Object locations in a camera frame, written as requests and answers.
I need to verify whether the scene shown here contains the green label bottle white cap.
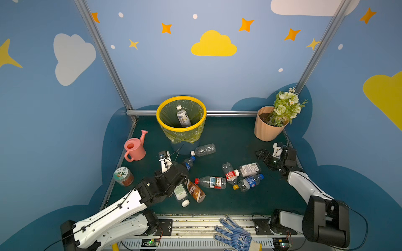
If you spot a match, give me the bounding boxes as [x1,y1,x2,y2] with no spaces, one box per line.
[174,184,190,208]

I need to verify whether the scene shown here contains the brown coffee drink bottle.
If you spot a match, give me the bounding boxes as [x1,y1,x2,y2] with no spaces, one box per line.
[186,179,206,203]

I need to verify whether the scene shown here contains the white label square bottle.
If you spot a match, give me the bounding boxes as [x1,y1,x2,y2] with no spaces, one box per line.
[237,162,261,178]

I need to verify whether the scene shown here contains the black white label bottle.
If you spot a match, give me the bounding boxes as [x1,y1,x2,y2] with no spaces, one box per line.
[177,105,192,128]

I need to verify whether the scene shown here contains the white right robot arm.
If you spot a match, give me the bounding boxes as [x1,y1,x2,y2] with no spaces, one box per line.
[255,145,350,249]

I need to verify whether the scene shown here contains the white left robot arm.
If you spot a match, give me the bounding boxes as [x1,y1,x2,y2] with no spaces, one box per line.
[60,163,189,251]

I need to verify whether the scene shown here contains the yellow rim waste bin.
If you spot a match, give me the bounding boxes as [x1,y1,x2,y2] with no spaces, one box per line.
[156,96,207,155]

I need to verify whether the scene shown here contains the blue label pepsi bottle left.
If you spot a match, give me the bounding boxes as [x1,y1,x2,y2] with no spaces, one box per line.
[182,156,196,170]

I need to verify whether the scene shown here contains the pink ribbed flower pot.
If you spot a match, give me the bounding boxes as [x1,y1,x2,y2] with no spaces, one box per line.
[254,106,289,142]

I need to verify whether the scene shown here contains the round green lid jar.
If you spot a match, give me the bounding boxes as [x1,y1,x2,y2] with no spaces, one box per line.
[113,167,134,187]

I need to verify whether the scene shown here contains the pink watering can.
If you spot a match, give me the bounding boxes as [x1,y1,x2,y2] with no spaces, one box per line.
[124,130,148,163]

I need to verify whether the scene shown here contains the clear crushed white cap bottle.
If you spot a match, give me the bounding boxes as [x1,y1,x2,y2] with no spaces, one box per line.
[191,143,216,157]

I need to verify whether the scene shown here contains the blue cap pepsi bottle right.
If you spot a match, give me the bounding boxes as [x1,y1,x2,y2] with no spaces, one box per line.
[238,174,264,192]

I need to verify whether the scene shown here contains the red cap water bottle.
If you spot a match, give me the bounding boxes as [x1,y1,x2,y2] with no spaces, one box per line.
[195,176,227,189]

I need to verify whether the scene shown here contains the white green artificial flowers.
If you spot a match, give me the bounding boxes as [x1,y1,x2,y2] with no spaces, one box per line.
[268,87,308,127]

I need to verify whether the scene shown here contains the yellow cap red label bottle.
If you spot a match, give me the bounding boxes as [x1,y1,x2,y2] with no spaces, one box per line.
[222,162,239,190]

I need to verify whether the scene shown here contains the blue dotted work glove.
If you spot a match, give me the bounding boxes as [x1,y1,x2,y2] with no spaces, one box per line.
[213,216,262,251]

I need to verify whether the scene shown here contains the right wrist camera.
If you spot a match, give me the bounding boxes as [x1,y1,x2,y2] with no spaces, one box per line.
[272,143,283,159]

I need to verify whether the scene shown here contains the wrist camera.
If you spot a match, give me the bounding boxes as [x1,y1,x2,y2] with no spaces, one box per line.
[272,143,283,159]
[158,151,172,173]

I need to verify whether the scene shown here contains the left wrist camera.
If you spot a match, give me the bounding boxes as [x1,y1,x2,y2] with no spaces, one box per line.
[158,151,172,173]

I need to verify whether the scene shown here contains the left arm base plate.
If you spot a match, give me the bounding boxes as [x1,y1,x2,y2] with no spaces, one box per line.
[147,219,173,237]

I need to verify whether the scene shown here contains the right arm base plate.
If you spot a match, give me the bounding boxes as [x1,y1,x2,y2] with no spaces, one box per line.
[251,213,298,235]

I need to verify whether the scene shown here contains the aluminium back frame rail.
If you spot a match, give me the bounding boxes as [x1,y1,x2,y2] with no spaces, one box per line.
[126,110,258,117]

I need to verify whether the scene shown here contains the right aluminium frame post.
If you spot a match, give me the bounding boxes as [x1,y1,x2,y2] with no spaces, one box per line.
[295,0,352,94]

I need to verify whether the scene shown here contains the aluminium frame post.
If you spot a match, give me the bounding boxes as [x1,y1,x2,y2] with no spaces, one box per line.
[295,0,352,94]
[74,0,133,112]

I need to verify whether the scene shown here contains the left aluminium frame post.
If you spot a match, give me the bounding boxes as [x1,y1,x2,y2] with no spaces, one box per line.
[74,0,133,112]

